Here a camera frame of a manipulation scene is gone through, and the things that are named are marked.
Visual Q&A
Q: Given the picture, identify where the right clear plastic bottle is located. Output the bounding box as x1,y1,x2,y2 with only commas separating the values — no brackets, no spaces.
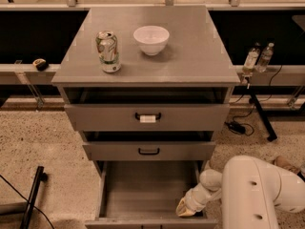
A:
255,43,275,73

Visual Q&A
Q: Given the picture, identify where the black power adapter with cable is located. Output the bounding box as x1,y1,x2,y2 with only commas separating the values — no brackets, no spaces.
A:
225,108,254,136

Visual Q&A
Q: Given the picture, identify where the left clear plastic bottle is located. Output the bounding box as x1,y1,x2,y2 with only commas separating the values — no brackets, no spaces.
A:
242,46,260,74

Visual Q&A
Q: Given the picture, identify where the white bowl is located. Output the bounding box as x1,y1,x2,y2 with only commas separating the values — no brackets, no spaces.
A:
133,26,170,55

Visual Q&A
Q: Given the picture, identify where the grey drawer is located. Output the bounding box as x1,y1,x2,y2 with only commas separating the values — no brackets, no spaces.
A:
85,161,217,229
65,104,229,132
83,141,215,161

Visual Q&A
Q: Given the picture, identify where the black frame bar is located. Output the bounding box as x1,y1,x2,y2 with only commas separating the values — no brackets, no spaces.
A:
20,166,48,229

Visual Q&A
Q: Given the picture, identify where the grey drawer cabinet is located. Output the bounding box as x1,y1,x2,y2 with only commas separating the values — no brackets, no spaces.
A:
51,5,241,185

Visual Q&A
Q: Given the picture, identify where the green white soda can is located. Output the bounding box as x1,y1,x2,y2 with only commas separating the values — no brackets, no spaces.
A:
95,31,121,73

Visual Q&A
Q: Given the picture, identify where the tan sneaker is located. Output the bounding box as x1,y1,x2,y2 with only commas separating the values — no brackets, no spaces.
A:
274,156,300,174

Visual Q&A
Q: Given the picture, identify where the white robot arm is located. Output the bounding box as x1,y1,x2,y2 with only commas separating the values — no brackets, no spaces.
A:
176,156,305,229

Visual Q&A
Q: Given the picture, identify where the black floor cable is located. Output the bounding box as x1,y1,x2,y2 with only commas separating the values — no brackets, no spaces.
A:
0,174,55,229

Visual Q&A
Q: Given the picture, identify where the black stand leg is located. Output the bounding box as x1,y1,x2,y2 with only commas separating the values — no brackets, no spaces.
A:
248,89,277,142

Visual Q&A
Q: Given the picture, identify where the small black yellow object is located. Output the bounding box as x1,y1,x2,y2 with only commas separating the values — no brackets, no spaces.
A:
32,58,49,72

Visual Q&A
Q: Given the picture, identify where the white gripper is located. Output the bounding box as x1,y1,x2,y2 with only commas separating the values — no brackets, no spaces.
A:
175,184,213,218

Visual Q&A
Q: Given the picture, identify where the clear plastic bottle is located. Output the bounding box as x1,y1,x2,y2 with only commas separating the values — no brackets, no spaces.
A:
242,46,260,74
255,43,275,73

